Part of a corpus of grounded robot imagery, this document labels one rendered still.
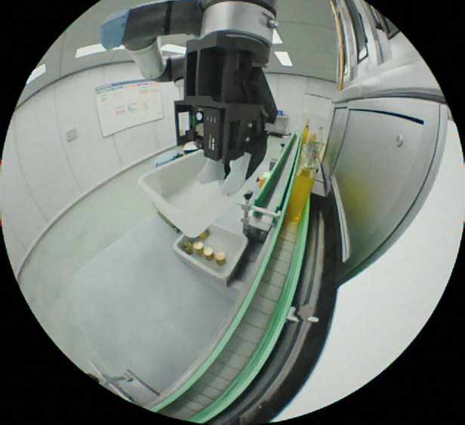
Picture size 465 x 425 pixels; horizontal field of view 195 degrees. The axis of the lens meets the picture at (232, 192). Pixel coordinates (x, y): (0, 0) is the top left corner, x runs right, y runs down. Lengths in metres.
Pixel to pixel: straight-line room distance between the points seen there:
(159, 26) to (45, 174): 3.56
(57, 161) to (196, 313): 3.51
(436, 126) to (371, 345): 0.24
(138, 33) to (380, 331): 0.46
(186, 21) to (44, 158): 3.54
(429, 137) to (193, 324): 0.62
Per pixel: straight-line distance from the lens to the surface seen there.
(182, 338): 0.52
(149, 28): 0.26
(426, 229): 0.20
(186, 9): 0.26
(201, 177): 0.19
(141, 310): 0.58
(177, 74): 0.60
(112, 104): 3.75
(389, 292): 0.21
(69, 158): 3.59
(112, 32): 0.27
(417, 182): 0.22
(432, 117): 0.23
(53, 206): 3.84
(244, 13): 0.15
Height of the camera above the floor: 1.24
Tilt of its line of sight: 37 degrees down
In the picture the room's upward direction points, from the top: straight up
